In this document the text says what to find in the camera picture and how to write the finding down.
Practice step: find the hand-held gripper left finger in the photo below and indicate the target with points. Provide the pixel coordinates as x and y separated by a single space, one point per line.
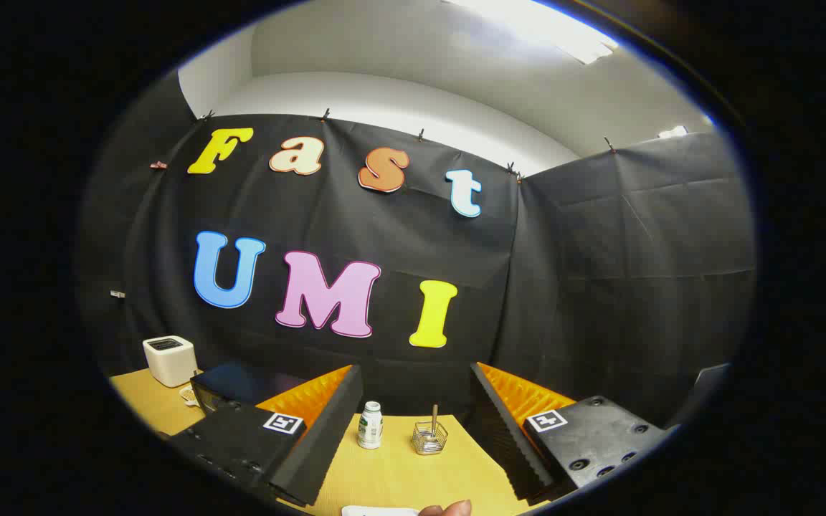
327 444

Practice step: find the white dish of grains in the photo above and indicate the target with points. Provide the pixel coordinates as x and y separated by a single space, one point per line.
189 395

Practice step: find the white toaster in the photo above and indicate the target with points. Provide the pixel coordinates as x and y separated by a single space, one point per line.
169 365

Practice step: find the black toaster oven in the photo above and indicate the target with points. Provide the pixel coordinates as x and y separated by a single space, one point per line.
241 383

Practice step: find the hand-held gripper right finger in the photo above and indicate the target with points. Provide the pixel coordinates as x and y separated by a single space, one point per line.
502 444

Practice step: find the wooden stick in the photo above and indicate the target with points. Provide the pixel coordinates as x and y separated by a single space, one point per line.
434 416

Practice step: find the white drink bottle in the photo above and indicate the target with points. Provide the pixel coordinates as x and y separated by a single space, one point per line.
370 430

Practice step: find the white plate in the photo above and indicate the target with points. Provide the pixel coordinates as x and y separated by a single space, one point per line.
377 512

